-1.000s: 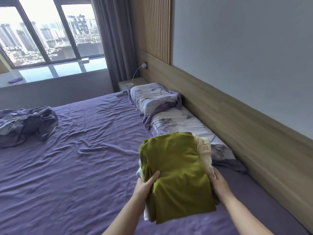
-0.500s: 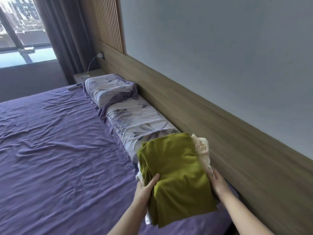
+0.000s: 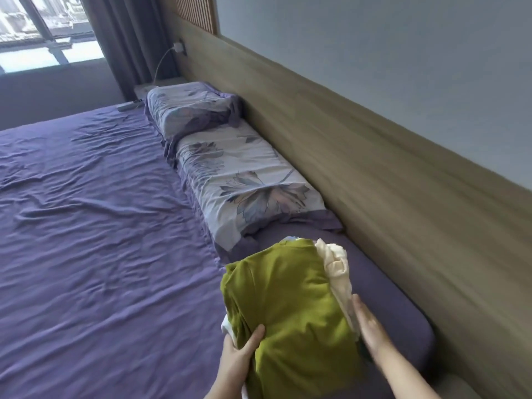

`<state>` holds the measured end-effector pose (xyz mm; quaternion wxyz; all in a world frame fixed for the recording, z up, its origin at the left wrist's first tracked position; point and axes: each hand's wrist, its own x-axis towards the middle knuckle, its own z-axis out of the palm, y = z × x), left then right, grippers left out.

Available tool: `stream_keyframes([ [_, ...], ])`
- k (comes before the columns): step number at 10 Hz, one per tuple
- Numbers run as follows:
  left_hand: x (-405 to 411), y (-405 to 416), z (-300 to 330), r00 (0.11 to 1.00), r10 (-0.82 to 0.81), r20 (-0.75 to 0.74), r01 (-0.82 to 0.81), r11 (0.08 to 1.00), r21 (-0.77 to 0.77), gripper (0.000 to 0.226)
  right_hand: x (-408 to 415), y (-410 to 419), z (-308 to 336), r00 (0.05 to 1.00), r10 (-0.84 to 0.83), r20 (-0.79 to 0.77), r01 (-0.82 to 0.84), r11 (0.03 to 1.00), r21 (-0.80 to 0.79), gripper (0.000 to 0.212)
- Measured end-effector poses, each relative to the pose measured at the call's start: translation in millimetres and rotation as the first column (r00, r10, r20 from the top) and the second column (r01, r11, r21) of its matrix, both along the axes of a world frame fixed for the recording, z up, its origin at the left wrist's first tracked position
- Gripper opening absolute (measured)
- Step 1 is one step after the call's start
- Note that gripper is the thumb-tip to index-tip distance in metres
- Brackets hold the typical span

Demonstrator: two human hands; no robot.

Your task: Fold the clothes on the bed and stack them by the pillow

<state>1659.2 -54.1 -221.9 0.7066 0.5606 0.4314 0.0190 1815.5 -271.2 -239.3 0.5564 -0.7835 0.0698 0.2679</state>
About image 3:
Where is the dark framed window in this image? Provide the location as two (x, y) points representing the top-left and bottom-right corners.
(0, 0), (99, 48)

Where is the floral pillow purple trim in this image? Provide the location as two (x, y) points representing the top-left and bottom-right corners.
(144, 81), (244, 140)
(164, 120), (344, 264)

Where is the white bay window sill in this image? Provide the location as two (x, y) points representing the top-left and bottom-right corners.
(0, 39), (107, 75)

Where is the slatted wooden wall panel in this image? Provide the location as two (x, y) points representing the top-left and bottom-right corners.
(172, 0), (220, 37)

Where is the low beige bedside table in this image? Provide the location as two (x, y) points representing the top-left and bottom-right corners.
(134, 77), (188, 100)

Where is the person's left hand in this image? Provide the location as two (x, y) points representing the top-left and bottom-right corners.
(214, 324), (267, 389)

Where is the green garment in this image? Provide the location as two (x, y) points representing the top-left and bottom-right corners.
(220, 238), (369, 399)

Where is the grey curtain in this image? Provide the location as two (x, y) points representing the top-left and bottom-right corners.
(79, 0), (180, 103)

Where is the purple sheet bed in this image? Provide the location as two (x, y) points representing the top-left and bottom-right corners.
(0, 105), (437, 399)

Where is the pale yellow garment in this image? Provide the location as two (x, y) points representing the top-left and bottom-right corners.
(314, 238), (361, 337)

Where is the person's right forearm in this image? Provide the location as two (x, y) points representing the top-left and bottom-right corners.
(374, 338), (441, 399)

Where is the person's right hand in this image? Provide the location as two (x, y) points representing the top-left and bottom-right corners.
(351, 293), (391, 362)

